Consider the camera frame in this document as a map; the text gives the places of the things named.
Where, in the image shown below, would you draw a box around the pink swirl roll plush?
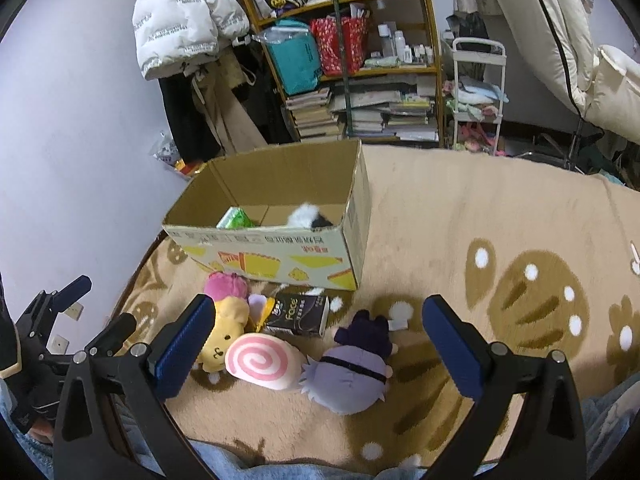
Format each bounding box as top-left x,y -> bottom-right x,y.
224,331 -> 308,392

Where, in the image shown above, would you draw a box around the teal bag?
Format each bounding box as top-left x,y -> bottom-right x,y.
263,20 -> 323,96

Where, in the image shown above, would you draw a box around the black and white plush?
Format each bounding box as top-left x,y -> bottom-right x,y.
286,202 -> 336,228

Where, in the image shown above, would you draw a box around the dark grey bag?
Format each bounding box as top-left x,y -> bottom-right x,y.
445,10 -> 488,41

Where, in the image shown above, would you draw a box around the black tissue packet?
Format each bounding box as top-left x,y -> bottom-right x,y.
262,292 -> 331,338

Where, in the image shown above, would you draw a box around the white puffer jacket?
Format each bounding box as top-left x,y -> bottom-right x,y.
132,0 -> 249,81

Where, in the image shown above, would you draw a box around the pale green cloth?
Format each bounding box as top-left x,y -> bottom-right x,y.
445,100 -> 496,121

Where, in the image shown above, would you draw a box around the blue and white cloth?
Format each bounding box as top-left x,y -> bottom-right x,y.
452,77 -> 508,106

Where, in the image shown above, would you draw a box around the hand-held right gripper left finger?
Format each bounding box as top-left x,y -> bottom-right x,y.
52,294 -> 217,480

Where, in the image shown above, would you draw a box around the green packet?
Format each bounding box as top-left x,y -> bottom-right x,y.
216,206 -> 256,230

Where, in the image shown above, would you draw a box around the yellow plush with pink hat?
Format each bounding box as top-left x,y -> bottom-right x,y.
195,271 -> 251,373

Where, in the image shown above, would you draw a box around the clear zip bag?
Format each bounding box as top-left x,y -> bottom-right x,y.
252,24 -> 313,46

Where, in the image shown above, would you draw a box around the pink soft items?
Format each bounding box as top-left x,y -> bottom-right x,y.
457,122 -> 501,153

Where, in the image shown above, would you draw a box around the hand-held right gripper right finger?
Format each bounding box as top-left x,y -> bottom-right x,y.
421,295 -> 588,480

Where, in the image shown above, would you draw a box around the cream padded chair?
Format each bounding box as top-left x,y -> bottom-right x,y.
480,0 -> 640,171

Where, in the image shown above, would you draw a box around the beige hanging garment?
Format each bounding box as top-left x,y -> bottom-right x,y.
200,50 -> 268,156

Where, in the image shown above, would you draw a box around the white trolley cart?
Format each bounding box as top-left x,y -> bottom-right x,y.
445,37 -> 507,157

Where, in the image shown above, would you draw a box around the pile of books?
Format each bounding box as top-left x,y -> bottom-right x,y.
285,76 -> 441,143

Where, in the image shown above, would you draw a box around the group of cosmetic bottles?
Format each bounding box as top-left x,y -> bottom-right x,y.
377,20 -> 436,66

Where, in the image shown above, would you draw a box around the bag of colourful packets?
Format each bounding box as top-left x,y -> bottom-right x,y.
150,130 -> 206,181

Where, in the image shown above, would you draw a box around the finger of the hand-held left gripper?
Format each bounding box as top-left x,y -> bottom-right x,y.
47,312 -> 139,364
14,275 -> 94,357

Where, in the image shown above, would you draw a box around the small lilac yellow plush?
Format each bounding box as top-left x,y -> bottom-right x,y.
247,294 -> 277,332

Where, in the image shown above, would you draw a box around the printed cardboard box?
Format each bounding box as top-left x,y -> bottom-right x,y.
161,139 -> 373,292

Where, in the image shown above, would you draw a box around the white-haired plush doll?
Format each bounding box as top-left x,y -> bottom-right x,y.
299,310 -> 401,416

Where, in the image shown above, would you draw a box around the red patterned bag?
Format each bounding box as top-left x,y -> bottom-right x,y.
309,15 -> 371,77

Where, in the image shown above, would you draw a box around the thin green pole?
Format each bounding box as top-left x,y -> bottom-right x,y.
330,0 -> 352,138

